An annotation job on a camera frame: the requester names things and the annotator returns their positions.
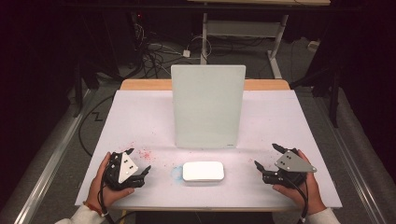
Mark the person's right hand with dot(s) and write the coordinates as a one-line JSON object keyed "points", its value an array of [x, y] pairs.
{"points": [[311, 196]]}

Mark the white standing whiteboard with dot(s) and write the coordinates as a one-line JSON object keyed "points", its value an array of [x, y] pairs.
{"points": [[207, 99]]}

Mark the white paper sheet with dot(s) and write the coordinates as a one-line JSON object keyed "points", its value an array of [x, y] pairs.
{"points": [[140, 118]]}

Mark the white power adapter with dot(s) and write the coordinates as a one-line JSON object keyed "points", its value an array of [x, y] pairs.
{"points": [[186, 53]]}

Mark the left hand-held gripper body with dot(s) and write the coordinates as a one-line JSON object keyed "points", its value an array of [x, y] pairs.
{"points": [[127, 168]]}

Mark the white metal desk frame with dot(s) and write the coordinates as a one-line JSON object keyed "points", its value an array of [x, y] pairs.
{"points": [[243, 28]]}

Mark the aluminium floor rail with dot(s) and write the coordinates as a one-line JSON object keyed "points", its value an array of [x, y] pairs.
{"points": [[46, 174], [355, 174]]}

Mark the person's left hand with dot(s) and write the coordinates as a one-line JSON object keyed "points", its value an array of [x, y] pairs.
{"points": [[98, 189]]}

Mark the white whiteboard eraser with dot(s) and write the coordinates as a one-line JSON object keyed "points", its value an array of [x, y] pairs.
{"points": [[203, 171]]}

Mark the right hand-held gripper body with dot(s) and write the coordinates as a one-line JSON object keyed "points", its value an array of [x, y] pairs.
{"points": [[292, 163]]}

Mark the wooden table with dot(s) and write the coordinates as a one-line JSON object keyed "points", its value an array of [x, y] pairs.
{"points": [[146, 84]]}

